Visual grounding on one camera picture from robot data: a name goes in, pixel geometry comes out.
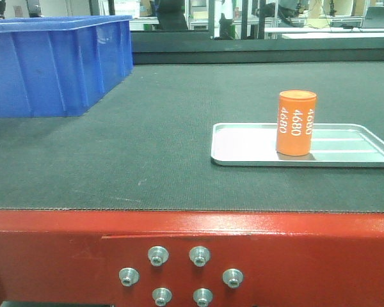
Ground silver metal tray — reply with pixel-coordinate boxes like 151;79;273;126
211;123;384;168

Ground orange cylindrical capacitor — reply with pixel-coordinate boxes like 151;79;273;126
276;90;317;156

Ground red conveyor frame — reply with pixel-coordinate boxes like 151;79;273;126
0;210;384;306

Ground silver bolt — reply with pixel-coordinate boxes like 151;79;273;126
148;246;169;267
193;288;213;307
152;287;172;307
222;269;244;289
118;267;140;287
189;246;211;267

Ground dark green conveyor belt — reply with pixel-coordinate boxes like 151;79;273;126
0;61;384;212

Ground blue plastic crate on conveyor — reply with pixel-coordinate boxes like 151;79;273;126
0;15;133;118

